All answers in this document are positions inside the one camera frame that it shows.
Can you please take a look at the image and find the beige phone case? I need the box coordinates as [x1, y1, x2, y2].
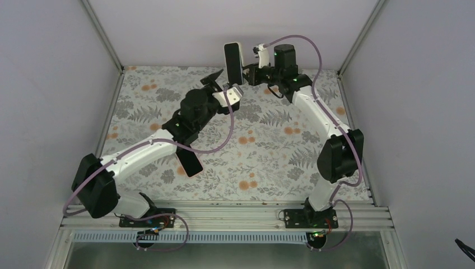
[223, 41, 246, 87]

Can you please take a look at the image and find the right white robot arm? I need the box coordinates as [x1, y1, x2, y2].
[243, 44, 364, 228]

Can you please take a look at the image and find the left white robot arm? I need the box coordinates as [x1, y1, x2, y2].
[71, 71, 243, 227]

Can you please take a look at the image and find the floral patterned mat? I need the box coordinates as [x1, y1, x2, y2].
[100, 66, 373, 202]

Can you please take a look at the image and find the black object at corner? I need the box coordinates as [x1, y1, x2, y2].
[454, 238, 475, 262]

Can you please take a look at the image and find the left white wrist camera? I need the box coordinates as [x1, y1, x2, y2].
[212, 84, 243, 108]

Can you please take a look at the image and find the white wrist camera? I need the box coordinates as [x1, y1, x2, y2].
[253, 43, 270, 69]
[212, 84, 243, 108]

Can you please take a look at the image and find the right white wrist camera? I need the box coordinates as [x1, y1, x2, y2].
[253, 43, 270, 69]

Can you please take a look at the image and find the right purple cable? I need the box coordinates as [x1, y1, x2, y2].
[259, 35, 364, 252]

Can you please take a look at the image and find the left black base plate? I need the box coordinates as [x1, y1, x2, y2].
[119, 208, 176, 229]

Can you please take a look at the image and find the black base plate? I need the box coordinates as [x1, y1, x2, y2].
[283, 207, 339, 229]
[119, 208, 176, 229]

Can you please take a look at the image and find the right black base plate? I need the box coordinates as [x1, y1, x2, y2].
[283, 207, 339, 229]

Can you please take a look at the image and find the aluminium rail frame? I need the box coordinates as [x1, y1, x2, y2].
[46, 201, 407, 268]

